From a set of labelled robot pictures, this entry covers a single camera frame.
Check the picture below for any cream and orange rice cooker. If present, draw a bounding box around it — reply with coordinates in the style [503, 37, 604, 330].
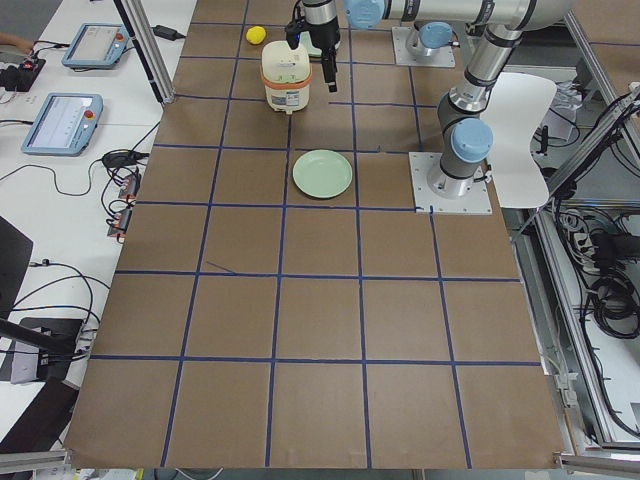
[261, 41, 312, 115]

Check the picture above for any white plastic chair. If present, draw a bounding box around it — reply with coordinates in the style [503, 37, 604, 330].
[480, 72, 557, 209]

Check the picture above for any blue teach pendant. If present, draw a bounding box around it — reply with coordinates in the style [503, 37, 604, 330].
[62, 23, 129, 69]
[21, 93, 104, 157]

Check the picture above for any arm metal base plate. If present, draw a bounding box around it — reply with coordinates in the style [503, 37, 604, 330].
[391, 26, 456, 68]
[409, 152, 492, 215]

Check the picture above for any near light green plate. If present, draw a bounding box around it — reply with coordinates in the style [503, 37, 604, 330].
[293, 150, 353, 199]

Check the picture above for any brown paper table mat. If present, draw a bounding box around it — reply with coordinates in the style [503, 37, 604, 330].
[65, 1, 563, 469]

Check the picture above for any yellow lemon toy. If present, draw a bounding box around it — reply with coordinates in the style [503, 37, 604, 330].
[245, 25, 267, 45]

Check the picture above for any upper blue teach pendant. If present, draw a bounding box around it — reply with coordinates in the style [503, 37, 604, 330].
[62, 23, 129, 69]

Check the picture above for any lower blue teach pendant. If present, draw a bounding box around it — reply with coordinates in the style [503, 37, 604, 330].
[21, 93, 104, 157]

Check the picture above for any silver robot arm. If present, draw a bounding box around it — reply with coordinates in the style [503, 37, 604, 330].
[344, 0, 574, 199]
[311, 22, 453, 93]

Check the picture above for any black cable bundle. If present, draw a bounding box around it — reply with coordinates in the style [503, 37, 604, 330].
[579, 219, 640, 341]

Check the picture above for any aluminium frame post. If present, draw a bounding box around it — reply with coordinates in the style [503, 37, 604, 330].
[114, 0, 175, 105]

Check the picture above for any black power adapter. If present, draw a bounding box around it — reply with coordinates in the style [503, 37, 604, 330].
[152, 25, 186, 41]

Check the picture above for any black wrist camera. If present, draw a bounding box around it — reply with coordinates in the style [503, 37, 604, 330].
[285, 18, 306, 50]

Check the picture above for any light green plate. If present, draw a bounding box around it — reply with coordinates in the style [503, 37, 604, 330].
[293, 150, 353, 199]
[303, 39, 322, 58]

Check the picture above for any far light green plate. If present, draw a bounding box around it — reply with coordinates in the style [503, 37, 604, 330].
[303, 39, 322, 58]

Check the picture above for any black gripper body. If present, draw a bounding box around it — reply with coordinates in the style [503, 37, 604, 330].
[302, 0, 340, 50]

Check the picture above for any power strip with plugs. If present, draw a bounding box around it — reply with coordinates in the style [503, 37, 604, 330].
[106, 168, 142, 243]

